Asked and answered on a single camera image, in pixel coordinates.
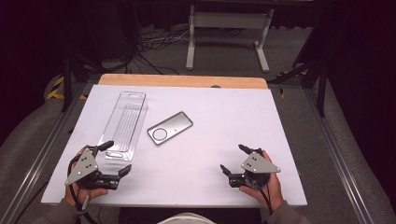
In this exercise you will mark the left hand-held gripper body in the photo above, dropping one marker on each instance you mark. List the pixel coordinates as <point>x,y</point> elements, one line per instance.
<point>83,165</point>

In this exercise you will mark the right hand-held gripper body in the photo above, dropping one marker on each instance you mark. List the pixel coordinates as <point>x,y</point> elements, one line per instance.
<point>258,165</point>

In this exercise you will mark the clear plastic package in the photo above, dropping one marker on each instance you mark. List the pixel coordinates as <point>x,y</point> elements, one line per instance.
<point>127,124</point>

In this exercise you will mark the person's right hand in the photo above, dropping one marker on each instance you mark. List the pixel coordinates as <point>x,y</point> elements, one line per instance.
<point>274,189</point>

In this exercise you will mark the person's left hand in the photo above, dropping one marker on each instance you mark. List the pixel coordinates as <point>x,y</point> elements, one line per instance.
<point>77,196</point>

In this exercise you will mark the person's white shirt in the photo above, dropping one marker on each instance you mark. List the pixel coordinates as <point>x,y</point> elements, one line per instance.
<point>186,219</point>

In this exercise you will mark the silver grey smartphone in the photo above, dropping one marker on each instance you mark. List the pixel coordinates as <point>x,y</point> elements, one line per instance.
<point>174,126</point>

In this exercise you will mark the black metal stand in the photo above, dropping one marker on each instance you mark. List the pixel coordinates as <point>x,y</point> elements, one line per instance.
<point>66,87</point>
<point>322,93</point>

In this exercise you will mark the yellow black hazard tape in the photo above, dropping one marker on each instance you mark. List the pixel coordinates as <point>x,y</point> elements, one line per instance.
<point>56,89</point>

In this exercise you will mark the wooden table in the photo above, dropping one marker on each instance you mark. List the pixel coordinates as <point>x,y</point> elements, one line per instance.
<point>174,81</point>

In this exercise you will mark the dark curtain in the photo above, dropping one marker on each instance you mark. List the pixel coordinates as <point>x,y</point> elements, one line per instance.
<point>367,93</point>

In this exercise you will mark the aluminium rail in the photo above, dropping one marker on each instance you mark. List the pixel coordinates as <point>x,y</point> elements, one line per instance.
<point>335,146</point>
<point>51,137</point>

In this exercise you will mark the white metal stand frame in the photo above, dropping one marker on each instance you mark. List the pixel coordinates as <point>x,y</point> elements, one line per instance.
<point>230,20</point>

